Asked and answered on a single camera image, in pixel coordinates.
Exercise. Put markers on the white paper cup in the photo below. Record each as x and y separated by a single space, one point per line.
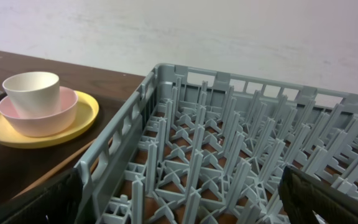
34 94

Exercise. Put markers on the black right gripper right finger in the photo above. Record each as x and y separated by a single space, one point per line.
304 198

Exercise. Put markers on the yellow plate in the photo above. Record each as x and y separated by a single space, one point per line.
86 113

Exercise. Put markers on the grey dishwasher rack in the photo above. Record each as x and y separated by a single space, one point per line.
194 145

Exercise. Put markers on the brown serving tray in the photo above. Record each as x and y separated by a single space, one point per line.
21 167

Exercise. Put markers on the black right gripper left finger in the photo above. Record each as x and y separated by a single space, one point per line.
52 202

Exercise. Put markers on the pink bowl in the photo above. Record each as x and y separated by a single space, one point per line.
43 126

